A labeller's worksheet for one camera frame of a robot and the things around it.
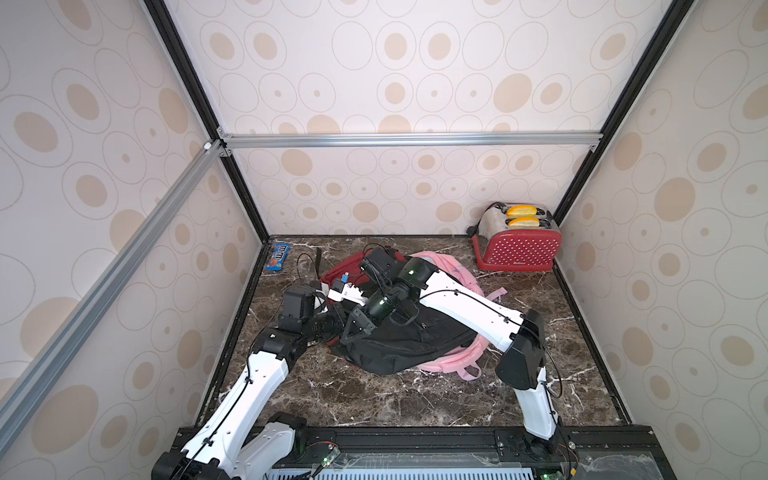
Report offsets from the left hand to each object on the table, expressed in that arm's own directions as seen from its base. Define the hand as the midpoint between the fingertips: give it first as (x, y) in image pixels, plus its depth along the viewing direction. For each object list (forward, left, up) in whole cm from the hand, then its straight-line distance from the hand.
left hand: (365, 314), depth 76 cm
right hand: (-11, +4, +3) cm, 13 cm away
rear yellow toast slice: (+40, -50, +1) cm, 64 cm away
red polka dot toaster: (+30, -42, -7) cm, 52 cm away
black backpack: (-7, -10, -1) cm, 12 cm away
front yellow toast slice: (+34, -50, 0) cm, 61 cm away
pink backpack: (-7, -29, -16) cm, 34 cm away
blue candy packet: (+35, +36, -19) cm, 54 cm away
